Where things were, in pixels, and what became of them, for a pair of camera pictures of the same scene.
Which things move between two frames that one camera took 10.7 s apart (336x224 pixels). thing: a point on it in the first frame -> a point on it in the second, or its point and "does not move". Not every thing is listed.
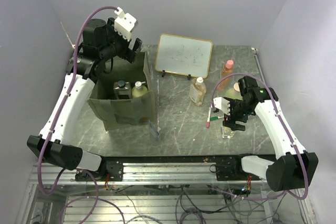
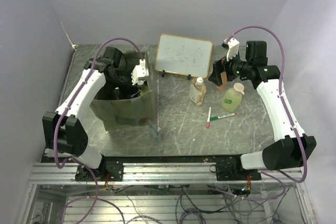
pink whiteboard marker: [208, 124] does not move
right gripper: [232, 118] -> [219, 66]
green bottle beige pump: [233, 93] does not move
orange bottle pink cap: [224, 83] does not move
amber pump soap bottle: [197, 91] does not move
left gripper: [128, 54] -> [130, 86]
